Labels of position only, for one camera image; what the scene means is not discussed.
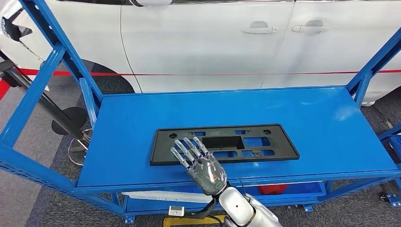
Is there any black round floor disc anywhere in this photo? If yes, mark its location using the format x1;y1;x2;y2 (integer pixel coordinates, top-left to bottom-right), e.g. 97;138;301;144
51;106;88;136

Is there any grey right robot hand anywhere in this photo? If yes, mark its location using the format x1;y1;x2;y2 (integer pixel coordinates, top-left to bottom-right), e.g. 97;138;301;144
170;136;228;197

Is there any black plastic mounting plate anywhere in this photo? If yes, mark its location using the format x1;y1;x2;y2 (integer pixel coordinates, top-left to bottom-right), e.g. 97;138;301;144
149;124;300;166

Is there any black stanchion post chrome base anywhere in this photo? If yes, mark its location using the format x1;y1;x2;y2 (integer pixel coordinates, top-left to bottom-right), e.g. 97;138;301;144
0;60;94;166

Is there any white car side mirror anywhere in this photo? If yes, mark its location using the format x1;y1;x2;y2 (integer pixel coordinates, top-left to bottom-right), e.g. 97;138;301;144
130;0;172;8

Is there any blue metal shelf rack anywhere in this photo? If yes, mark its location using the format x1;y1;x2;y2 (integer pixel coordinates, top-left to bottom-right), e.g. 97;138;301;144
377;123;401;208
0;0;401;225

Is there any white car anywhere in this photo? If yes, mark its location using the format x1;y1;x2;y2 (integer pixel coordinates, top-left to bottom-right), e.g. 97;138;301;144
0;0;401;107

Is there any red object in bin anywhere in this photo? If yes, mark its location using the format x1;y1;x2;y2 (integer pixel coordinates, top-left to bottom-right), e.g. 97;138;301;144
257;184;290;195

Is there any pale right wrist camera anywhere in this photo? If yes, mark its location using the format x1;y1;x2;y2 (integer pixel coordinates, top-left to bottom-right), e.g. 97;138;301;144
168;206;185;217

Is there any yellow floor tape square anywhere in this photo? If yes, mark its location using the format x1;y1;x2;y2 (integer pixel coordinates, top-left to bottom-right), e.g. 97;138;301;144
163;214;228;227

